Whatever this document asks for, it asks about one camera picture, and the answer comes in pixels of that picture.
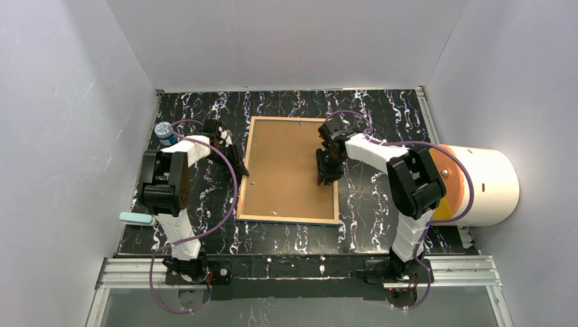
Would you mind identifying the blue wooden picture frame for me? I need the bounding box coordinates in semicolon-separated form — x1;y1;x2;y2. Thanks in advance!
236;116;340;227

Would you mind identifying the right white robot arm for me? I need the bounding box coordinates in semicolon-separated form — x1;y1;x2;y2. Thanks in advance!
316;118;446;280

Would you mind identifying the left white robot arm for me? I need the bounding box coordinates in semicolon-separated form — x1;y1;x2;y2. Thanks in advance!
136;119;249;283

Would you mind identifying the small blue lidded jar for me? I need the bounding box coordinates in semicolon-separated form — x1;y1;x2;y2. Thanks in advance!
153;121;179;146

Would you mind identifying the light blue eraser block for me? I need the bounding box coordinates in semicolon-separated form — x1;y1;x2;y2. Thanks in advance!
119;212;155;226

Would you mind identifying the white cylinder with orange face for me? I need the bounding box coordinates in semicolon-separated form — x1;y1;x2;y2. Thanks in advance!
429;144;519;227

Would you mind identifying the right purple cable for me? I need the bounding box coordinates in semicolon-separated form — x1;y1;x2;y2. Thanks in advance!
327;110;475;312

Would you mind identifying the purple cable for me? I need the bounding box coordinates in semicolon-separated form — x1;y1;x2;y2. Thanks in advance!
149;119;239;315
327;110;475;312

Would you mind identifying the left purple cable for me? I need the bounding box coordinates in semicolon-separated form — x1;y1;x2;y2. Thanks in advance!
149;119;239;315

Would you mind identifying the aluminium rail base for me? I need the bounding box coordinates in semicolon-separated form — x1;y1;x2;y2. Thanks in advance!
87;255;513;326

